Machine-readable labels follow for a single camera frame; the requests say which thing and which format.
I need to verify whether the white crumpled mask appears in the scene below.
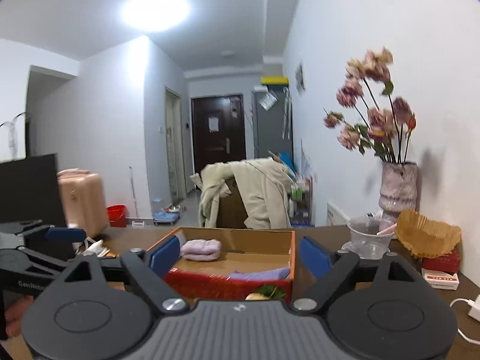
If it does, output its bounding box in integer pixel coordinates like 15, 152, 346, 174
72, 236, 110, 258

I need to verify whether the pink suitcase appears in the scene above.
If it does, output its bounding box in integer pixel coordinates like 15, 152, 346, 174
57, 168, 109, 238

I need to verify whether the purple cloth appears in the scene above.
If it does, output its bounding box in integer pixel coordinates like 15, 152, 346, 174
229, 267, 290, 281

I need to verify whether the pink folded towel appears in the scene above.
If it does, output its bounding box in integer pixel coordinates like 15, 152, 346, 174
181, 239, 221, 262

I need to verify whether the black paper bag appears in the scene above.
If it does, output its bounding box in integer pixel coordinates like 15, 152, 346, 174
0, 111, 68, 229

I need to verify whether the clear plastic cup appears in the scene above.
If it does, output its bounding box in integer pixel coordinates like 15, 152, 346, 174
342, 216, 396, 260

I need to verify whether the blue pet feeder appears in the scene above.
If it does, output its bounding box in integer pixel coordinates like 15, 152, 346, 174
153, 211, 181, 226

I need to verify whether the red cardboard box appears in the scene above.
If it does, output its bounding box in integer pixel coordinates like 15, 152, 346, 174
148, 228, 296, 302

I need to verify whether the red bucket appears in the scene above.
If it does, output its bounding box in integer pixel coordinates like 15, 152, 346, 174
106, 204, 127, 228

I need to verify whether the brown paper liners stack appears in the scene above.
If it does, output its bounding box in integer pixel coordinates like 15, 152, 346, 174
395, 209, 461, 258

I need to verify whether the wooden chair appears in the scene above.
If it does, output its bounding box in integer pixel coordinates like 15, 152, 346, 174
216, 178, 248, 228

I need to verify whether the pink ceramic vase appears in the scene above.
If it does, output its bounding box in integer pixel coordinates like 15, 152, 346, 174
378, 163, 418, 222

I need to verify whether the beige jacket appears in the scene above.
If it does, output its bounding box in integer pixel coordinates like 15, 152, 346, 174
190, 157, 294, 229

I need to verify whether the white cigarette box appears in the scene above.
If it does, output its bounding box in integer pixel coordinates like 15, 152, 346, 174
421, 269, 460, 291

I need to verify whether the red cigarette pack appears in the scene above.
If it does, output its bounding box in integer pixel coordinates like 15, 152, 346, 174
421, 246, 461, 274

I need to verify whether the dried pink flower bouquet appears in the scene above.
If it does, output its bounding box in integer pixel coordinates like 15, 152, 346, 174
323, 47, 416, 165

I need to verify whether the dark entrance door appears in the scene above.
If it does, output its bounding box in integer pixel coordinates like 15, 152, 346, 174
191, 94, 247, 173

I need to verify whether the grey refrigerator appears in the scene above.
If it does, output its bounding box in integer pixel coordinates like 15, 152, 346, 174
252, 85, 293, 158

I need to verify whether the yellow box on fridge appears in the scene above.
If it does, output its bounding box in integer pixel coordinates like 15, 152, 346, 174
260, 76, 289, 86

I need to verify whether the ceiling lamp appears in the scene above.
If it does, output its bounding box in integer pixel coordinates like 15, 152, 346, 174
119, 0, 192, 33

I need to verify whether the white charger with cable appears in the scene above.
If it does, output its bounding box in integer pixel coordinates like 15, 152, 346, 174
449, 296, 480, 346

